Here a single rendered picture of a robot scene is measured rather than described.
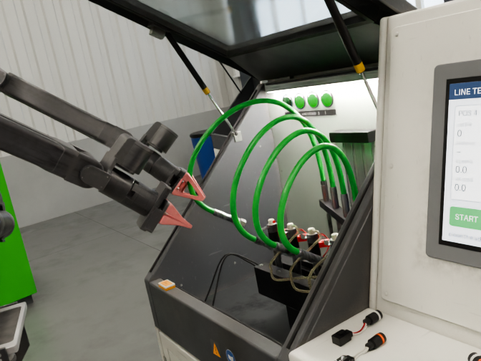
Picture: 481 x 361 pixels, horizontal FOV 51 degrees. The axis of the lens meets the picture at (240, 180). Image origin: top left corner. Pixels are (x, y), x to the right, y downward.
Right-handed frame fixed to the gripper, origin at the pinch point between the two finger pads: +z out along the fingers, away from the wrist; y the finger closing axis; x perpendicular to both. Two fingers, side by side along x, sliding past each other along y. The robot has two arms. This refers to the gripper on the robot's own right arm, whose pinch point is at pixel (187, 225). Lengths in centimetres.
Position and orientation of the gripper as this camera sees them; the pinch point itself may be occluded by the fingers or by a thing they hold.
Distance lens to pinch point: 107.9
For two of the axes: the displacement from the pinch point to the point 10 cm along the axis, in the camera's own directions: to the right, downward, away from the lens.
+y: 5.1, -8.6, 0.5
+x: -3.2, -1.3, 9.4
